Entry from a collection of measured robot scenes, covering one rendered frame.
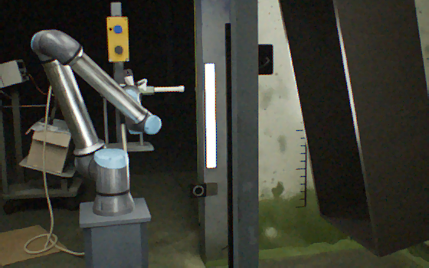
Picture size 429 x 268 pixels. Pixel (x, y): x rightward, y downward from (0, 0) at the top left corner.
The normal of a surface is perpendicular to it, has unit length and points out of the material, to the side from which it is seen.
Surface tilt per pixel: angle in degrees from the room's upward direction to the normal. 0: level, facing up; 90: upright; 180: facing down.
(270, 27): 90
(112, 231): 90
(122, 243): 90
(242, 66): 90
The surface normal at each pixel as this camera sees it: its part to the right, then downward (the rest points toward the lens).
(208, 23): 0.25, 0.14
